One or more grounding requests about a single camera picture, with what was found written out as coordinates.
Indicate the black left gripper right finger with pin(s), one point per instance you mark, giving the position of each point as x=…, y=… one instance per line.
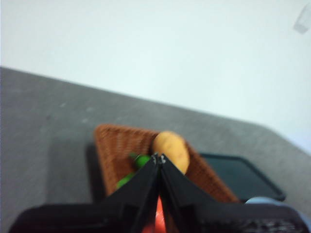
x=206, y=218

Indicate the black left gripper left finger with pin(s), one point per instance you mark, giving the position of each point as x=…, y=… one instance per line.
x=116, y=213

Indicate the orange carrot with green leaves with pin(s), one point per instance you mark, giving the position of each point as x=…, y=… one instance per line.
x=159, y=216

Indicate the blue round plate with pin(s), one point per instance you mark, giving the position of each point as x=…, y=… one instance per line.
x=260, y=201

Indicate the black flat tray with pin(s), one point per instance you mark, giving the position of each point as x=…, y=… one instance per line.
x=238, y=174

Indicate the green cucumber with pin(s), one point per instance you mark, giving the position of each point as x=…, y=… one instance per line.
x=142, y=160

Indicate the brown woven wicker basket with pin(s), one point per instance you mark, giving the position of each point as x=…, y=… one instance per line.
x=114, y=145

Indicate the yellow-brown potato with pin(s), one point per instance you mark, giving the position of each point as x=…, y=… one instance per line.
x=172, y=148

